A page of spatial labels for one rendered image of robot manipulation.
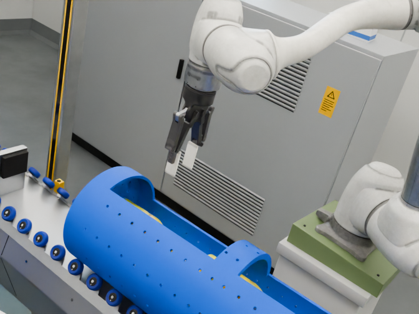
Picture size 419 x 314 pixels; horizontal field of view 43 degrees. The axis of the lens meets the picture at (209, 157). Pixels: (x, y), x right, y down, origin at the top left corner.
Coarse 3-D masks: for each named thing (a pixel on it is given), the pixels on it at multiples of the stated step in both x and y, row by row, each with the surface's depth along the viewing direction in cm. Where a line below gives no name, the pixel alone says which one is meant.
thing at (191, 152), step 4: (188, 144) 134; (192, 144) 133; (188, 148) 134; (192, 148) 133; (196, 148) 133; (188, 152) 134; (192, 152) 134; (196, 152) 134; (184, 156) 136; (188, 156) 135; (192, 156) 134; (184, 160) 136; (188, 160) 135; (192, 160) 134; (184, 164) 136; (188, 164) 135; (192, 164) 135; (188, 168) 136
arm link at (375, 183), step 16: (368, 176) 158; (384, 176) 156; (400, 176) 159; (352, 192) 162; (368, 192) 157; (384, 192) 155; (336, 208) 170; (352, 208) 161; (368, 208) 155; (352, 224) 163
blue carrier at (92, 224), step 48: (96, 192) 134; (144, 192) 155; (96, 240) 130; (144, 240) 125; (192, 240) 149; (240, 240) 126; (144, 288) 123; (192, 288) 117; (240, 288) 114; (288, 288) 133
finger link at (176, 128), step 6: (174, 114) 121; (180, 114) 121; (174, 120) 122; (180, 120) 121; (174, 126) 123; (180, 126) 122; (174, 132) 123; (180, 132) 123; (168, 138) 124; (174, 138) 123; (168, 144) 125; (174, 144) 124; (174, 150) 125
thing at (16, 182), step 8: (0, 152) 164; (8, 152) 165; (16, 152) 167; (24, 152) 168; (0, 160) 163; (8, 160) 164; (16, 160) 166; (24, 160) 169; (0, 168) 165; (8, 168) 165; (16, 168) 168; (24, 168) 171; (0, 176) 166; (8, 176) 167; (16, 176) 172; (24, 176) 175; (0, 184) 168; (8, 184) 171; (16, 184) 173; (0, 192) 169; (8, 192) 172
